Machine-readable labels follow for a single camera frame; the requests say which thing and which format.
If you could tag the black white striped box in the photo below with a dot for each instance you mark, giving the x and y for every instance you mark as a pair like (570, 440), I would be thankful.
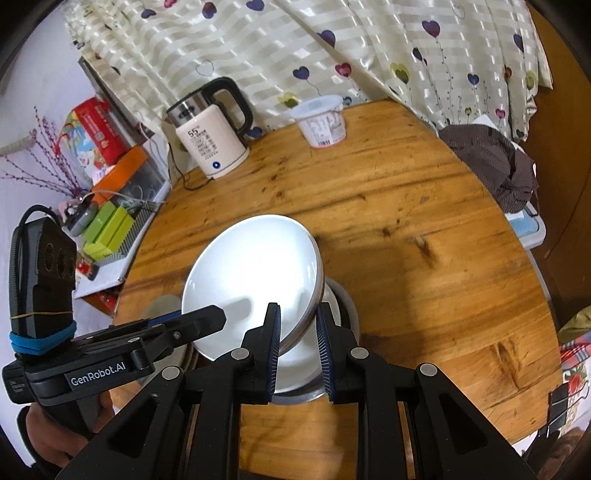
(136, 230)

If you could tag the red plaid cloth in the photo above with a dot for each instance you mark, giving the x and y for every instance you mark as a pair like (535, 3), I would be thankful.
(577, 364)

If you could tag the white blue plastic box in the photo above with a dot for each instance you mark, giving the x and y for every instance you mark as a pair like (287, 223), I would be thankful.
(528, 230)

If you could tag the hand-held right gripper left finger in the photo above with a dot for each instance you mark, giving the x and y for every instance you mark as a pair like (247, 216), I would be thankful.
(274, 341)

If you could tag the orange box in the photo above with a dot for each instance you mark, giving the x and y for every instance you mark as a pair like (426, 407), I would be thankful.
(129, 161)

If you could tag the person's left hand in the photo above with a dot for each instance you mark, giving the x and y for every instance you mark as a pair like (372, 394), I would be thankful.
(51, 438)

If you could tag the green box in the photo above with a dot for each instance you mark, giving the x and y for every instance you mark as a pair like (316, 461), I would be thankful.
(100, 221)
(113, 235)

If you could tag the white bowl with blue stripe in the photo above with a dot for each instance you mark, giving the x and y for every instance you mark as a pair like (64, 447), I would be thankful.
(300, 364)
(258, 267)

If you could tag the white plastic tub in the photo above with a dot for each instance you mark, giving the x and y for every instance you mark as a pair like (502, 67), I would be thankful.
(323, 129)

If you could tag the black binder clip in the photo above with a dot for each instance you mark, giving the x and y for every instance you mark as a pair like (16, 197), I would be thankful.
(557, 406)

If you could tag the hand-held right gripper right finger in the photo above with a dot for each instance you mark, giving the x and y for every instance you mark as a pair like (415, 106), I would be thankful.
(325, 346)

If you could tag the white electric kettle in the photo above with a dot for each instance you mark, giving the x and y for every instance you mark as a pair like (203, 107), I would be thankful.
(207, 143)

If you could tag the heart print curtain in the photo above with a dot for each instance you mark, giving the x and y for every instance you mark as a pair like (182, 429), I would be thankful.
(369, 46)

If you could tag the red snack package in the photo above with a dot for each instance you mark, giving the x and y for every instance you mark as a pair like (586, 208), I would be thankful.
(97, 129)

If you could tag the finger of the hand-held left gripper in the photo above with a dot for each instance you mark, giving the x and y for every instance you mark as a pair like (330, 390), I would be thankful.
(165, 317)
(207, 318)

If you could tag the purple dried flowers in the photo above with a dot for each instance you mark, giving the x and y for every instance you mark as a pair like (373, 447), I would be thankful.
(46, 152)

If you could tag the brown cloth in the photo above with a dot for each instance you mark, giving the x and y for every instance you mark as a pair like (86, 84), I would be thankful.
(498, 161)

